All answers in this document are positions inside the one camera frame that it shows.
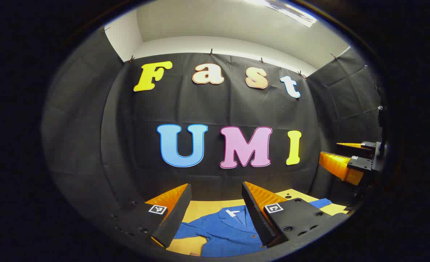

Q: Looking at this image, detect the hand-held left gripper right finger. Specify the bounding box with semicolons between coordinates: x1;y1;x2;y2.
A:
241;181;348;249

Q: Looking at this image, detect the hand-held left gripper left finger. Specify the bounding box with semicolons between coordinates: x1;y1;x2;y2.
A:
102;183;192;249

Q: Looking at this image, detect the blue shirt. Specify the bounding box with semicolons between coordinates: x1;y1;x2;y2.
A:
173;198;332;258

